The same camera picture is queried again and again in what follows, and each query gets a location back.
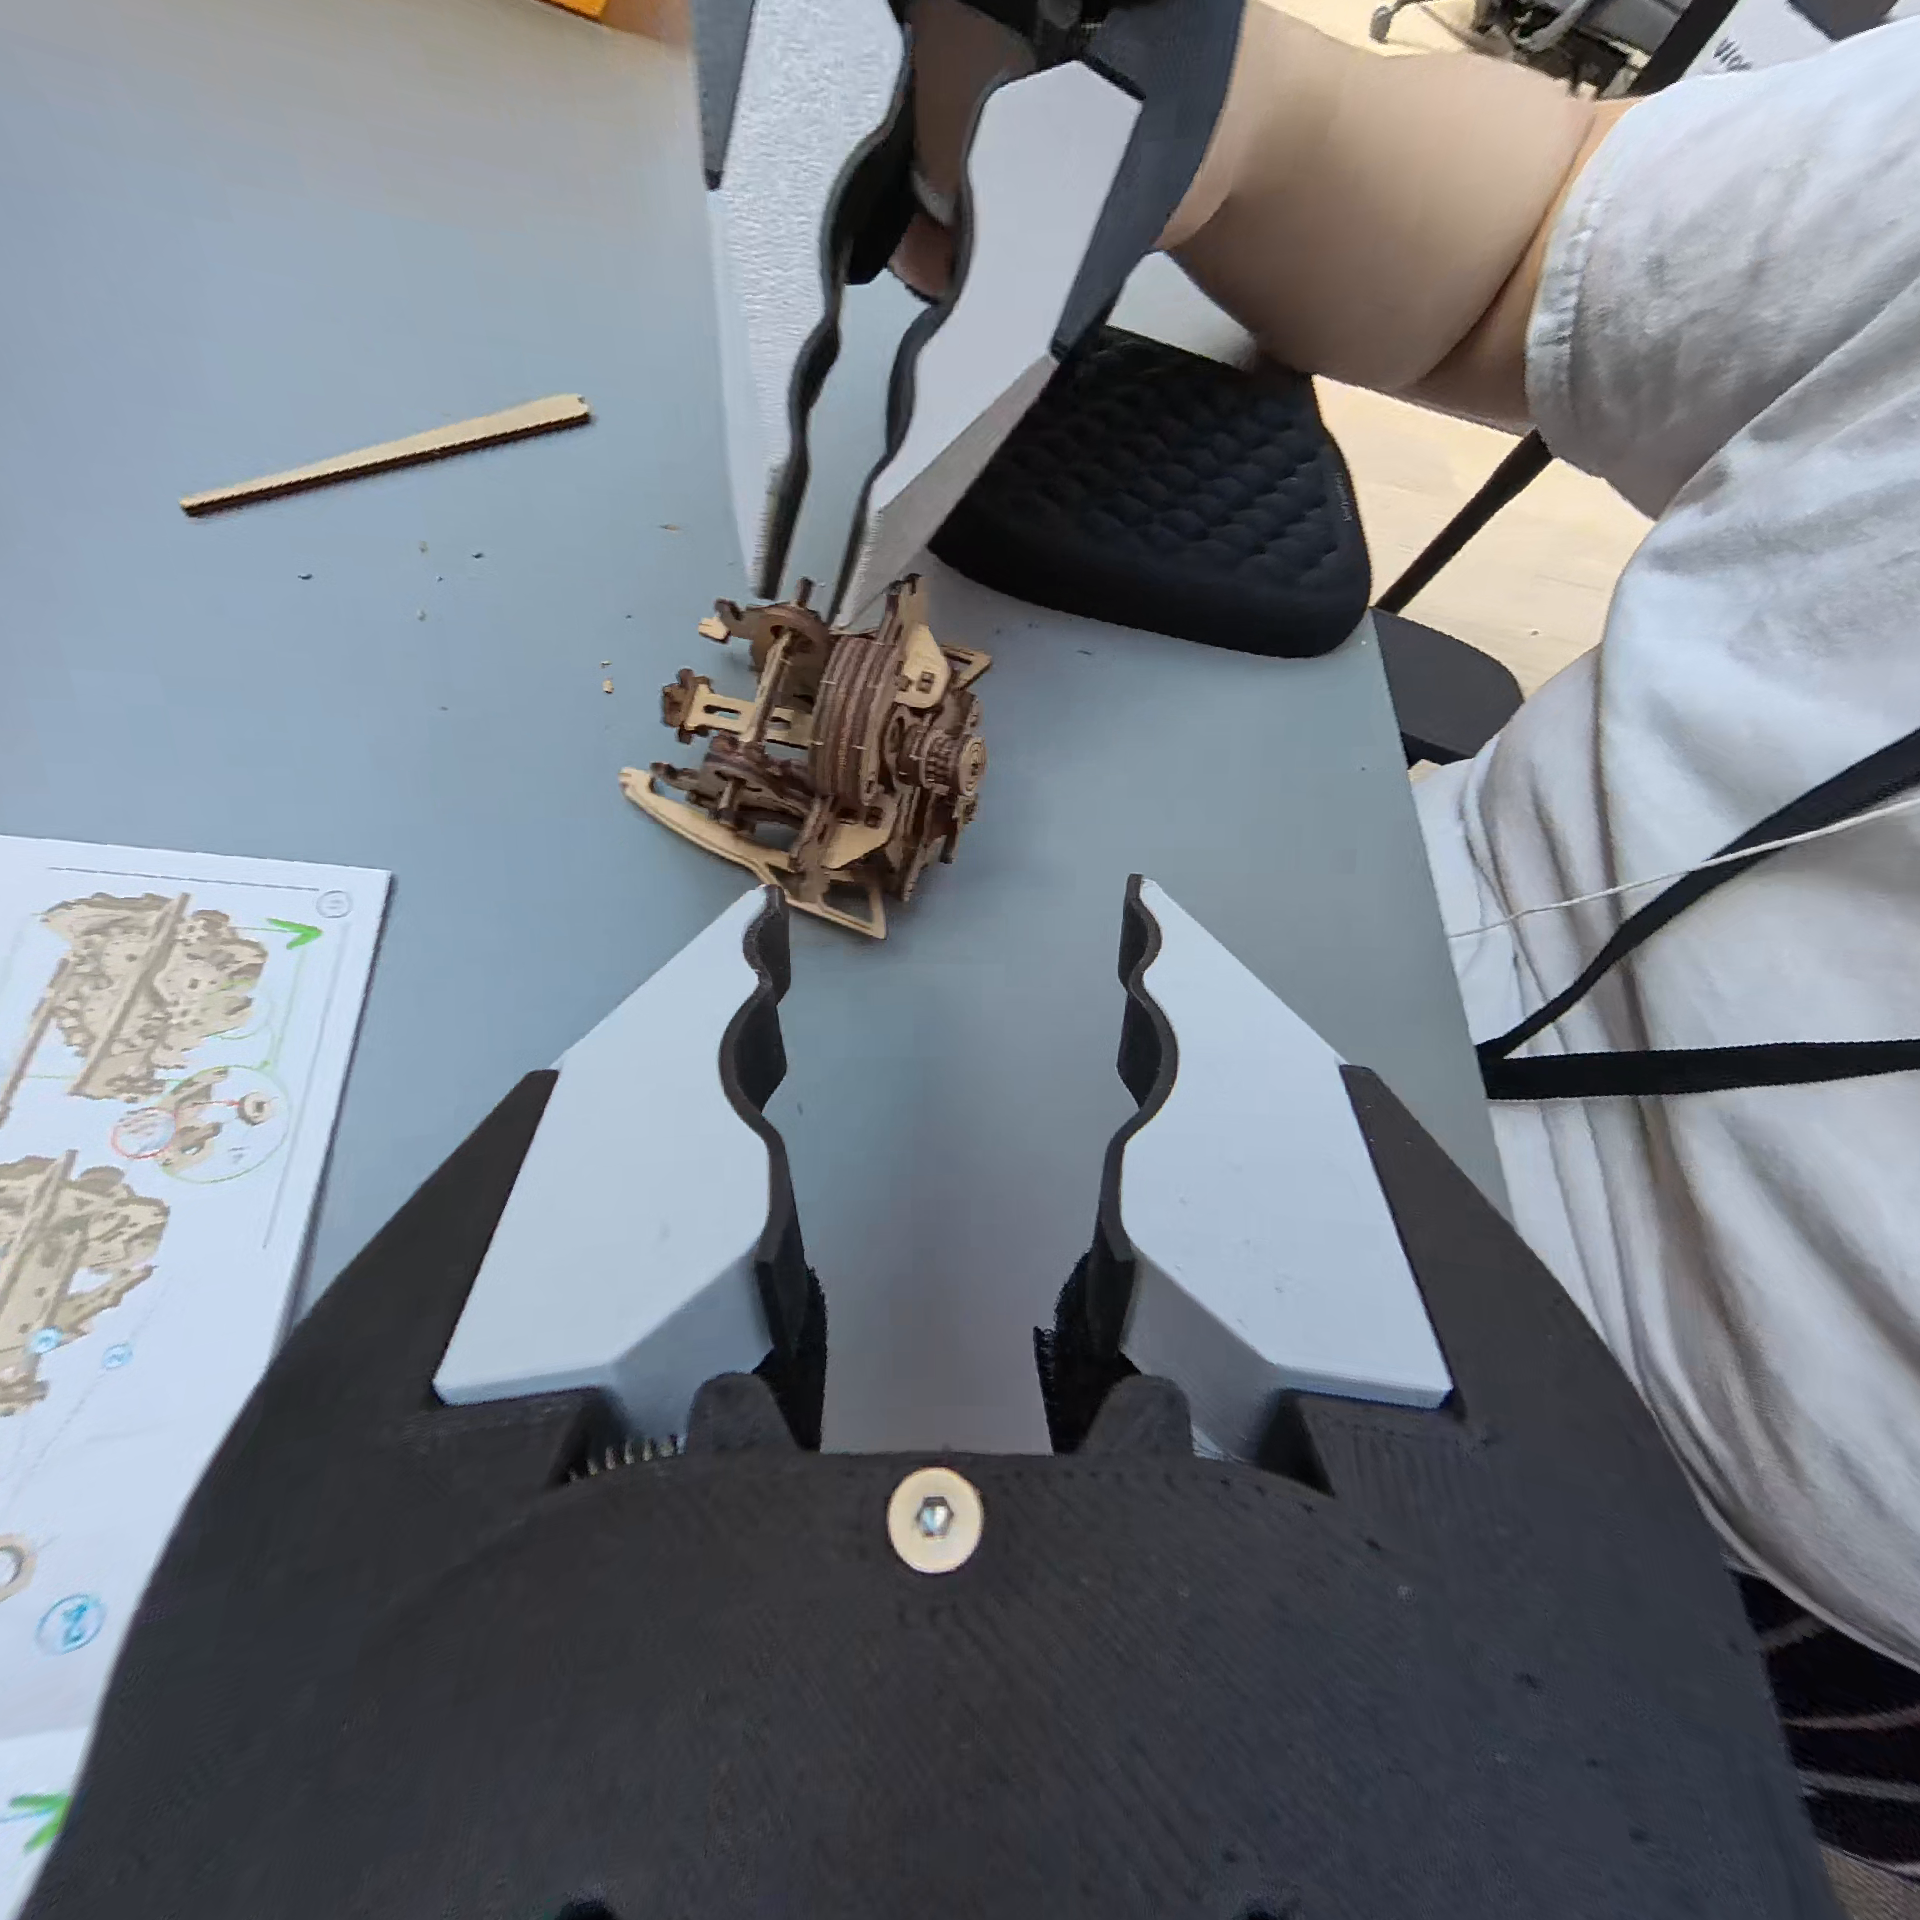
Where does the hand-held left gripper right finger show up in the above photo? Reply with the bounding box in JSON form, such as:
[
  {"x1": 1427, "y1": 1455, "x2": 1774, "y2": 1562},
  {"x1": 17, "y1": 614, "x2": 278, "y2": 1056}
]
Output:
[{"x1": 1031, "y1": 873, "x2": 1460, "y2": 1455}]

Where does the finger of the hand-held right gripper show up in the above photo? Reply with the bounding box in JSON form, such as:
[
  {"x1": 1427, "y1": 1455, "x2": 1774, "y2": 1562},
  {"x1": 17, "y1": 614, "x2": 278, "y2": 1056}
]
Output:
[
  {"x1": 838, "y1": 66, "x2": 1158, "y2": 629},
  {"x1": 705, "y1": 0, "x2": 921, "y2": 600}
]

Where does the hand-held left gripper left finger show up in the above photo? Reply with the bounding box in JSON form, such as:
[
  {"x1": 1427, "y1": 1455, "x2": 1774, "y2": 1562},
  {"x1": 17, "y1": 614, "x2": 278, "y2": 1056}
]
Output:
[{"x1": 433, "y1": 881, "x2": 830, "y2": 1454}]

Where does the wooden mechanical model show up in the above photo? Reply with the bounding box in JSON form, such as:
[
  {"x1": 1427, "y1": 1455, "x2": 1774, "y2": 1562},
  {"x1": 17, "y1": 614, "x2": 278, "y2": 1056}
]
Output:
[{"x1": 620, "y1": 574, "x2": 995, "y2": 944}]

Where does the person's right forearm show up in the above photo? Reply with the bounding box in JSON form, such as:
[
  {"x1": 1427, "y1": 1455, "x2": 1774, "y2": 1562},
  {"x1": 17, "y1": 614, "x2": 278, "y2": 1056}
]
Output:
[{"x1": 1147, "y1": 22, "x2": 1642, "y2": 403}]

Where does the grey desk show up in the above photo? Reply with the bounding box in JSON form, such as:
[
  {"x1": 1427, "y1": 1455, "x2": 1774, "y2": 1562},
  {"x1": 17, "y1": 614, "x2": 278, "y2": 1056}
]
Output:
[{"x1": 0, "y1": 0, "x2": 1510, "y2": 1862}]

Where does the person's right hand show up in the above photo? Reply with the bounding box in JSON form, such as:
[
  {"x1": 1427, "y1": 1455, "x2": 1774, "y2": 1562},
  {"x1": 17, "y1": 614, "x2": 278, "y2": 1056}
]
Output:
[{"x1": 896, "y1": 0, "x2": 1040, "y2": 297}]

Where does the black quilted wrist rest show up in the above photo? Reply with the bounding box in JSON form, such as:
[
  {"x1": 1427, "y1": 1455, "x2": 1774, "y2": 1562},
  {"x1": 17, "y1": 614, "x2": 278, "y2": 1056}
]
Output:
[{"x1": 930, "y1": 321, "x2": 1376, "y2": 657}]

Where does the thin wooden stick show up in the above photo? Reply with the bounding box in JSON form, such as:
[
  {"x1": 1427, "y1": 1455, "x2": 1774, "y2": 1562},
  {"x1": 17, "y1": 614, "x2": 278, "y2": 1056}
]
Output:
[{"x1": 180, "y1": 393, "x2": 592, "y2": 519}]

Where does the white instruction booklet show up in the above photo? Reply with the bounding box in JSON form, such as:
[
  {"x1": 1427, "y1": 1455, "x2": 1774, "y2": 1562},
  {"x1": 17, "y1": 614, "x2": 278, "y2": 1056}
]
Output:
[{"x1": 0, "y1": 831, "x2": 395, "y2": 1869}]

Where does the black chair armrest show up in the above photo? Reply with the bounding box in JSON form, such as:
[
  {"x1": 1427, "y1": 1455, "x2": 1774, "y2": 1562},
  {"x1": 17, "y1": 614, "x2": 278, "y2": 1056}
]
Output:
[{"x1": 1372, "y1": 608, "x2": 1526, "y2": 769}]

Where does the person's white t-shirt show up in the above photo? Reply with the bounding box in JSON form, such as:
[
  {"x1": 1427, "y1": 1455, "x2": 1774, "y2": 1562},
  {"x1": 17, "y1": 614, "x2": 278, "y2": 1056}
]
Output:
[{"x1": 1410, "y1": 16, "x2": 1920, "y2": 1665}]

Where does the dark striped cloth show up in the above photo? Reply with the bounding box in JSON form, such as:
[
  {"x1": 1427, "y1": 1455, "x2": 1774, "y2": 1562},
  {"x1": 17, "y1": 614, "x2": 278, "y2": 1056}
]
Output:
[{"x1": 1732, "y1": 1567, "x2": 1920, "y2": 1869}]

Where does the black strap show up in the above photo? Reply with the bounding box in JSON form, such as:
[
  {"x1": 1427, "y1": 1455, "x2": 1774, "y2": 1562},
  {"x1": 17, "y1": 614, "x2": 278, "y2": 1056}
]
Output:
[{"x1": 1478, "y1": 735, "x2": 1920, "y2": 1103}]

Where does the thin white cable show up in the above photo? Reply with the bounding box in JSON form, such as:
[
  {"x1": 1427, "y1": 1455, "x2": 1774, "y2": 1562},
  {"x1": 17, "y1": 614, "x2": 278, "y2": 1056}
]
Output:
[{"x1": 1448, "y1": 815, "x2": 1920, "y2": 938}]

